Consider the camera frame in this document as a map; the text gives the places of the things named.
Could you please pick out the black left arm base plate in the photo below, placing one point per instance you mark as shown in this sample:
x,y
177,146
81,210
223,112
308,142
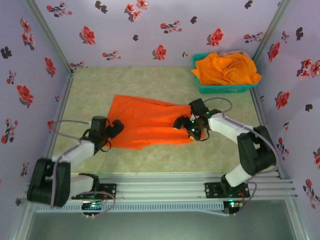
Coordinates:
x,y
108,191

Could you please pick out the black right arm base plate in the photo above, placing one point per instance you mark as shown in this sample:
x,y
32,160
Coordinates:
x,y
212,190

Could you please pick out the aluminium frame post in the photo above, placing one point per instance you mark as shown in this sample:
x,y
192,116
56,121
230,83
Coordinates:
x,y
51,35
297,222
22,222
271,30

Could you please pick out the light orange shorts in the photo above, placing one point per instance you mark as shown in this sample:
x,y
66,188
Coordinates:
x,y
225,70

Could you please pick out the teal plastic basket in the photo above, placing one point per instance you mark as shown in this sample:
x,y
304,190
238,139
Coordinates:
x,y
225,89

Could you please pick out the red-orange shorts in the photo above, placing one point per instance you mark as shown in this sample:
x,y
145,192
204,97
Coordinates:
x,y
150,125

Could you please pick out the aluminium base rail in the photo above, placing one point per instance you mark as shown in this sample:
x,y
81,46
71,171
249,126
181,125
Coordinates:
x,y
162,186

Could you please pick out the aluminium table side rail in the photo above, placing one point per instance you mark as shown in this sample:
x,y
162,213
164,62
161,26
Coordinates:
x,y
65,95
256,96

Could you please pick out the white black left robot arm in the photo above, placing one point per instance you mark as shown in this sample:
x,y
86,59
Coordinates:
x,y
47,185

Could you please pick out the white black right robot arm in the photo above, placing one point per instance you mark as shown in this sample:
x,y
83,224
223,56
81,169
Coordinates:
x,y
252,155

